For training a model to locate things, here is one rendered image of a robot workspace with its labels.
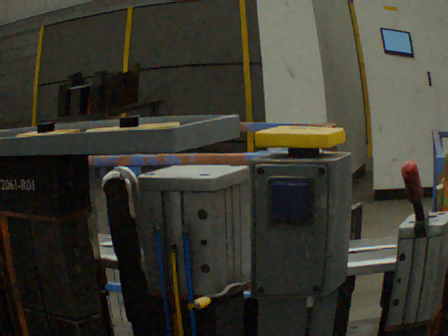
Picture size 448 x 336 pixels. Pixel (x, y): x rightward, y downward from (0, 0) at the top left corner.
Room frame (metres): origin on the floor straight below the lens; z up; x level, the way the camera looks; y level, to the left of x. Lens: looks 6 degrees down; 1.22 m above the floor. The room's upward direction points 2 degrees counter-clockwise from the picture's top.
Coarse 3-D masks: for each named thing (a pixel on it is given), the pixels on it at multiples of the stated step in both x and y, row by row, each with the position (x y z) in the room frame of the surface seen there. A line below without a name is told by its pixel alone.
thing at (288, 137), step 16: (272, 128) 0.93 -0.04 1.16; (288, 128) 0.93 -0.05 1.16; (304, 128) 0.92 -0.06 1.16; (320, 128) 0.93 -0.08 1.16; (336, 128) 0.93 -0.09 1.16; (256, 144) 0.90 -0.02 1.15; (272, 144) 0.89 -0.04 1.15; (288, 144) 0.89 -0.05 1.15; (304, 144) 0.88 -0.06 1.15; (320, 144) 0.88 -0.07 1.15; (336, 144) 0.90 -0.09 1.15
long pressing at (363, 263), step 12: (108, 240) 1.39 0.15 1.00; (360, 240) 1.31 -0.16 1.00; (372, 240) 1.30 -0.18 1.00; (384, 240) 1.28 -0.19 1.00; (396, 240) 1.27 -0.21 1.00; (108, 252) 1.29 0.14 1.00; (372, 252) 1.21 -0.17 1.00; (384, 252) 1.20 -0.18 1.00; (396, 252) 1.18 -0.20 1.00; (108, 264) 1.25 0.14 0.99; (348, 264) 1.15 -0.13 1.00; (360, 264) 1.14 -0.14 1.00; (372, 264) 1.14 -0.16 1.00; (384, 264) 1.13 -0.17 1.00
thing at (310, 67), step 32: (256, 0) 9.23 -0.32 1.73; (288, 0) 9.14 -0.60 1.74; (320, 0) 9.54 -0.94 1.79; (288, 32) 9.15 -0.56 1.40; (320, 32) 9.25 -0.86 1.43; (352, 32) 11.32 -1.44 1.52; (288, 64) 9.16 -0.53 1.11; (320, 64) 9.08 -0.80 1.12; (352, 64) 10.91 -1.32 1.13; (288, 96) 9.16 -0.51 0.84; (320, 96) 9.09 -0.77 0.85; (352, 96) 10.62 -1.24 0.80; (352, 128) 10.43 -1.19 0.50; (352, 160) 10.33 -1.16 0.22
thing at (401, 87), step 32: (384, 0) 8.95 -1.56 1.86; (416, 0) 8.87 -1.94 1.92; (384, 32) 8.94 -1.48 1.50; (416, 32) 8.89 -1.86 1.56; (384, 64) 8.98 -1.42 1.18; (416, 64) 8.91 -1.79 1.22; (384, 96) 8.99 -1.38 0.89; (416, 96) 8.92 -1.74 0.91; (384, 128) 9.00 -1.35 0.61; (416, 128) 8.92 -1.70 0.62; (384, 160) 9.00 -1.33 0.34; (416, 160) 8.93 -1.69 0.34; (384, 192) 9.03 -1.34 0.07
